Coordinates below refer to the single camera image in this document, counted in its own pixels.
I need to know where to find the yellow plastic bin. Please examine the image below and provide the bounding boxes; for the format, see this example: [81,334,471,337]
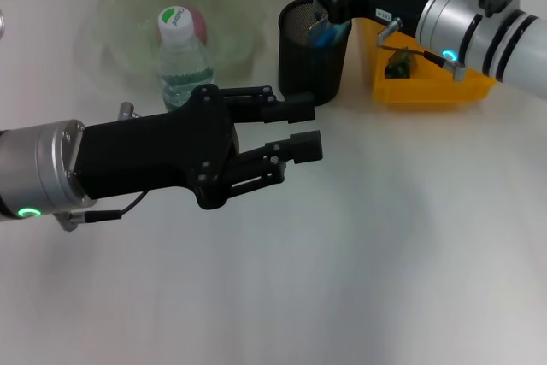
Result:
[362,0,499,106]

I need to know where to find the clear green-label water bottle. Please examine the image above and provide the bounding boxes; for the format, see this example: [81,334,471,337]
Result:
[154,5,216,113]

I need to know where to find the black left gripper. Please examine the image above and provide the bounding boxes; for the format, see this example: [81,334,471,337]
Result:
[73,85,240,211]

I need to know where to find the black mesh pen holder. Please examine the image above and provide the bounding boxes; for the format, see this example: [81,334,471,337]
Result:
[277,0,354,106]

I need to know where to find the translucent green fruit bowl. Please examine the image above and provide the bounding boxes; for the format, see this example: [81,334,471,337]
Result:
[76,0,267,97]

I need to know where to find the light blue scissors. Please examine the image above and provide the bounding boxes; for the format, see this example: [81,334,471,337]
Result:
[315,22,350,49]

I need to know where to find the pink peach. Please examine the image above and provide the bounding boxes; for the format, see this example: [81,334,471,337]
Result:
[156,8,209,46]

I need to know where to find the green plastic wrapper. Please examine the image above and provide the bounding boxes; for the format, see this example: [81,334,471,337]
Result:
[384,47,418,80]

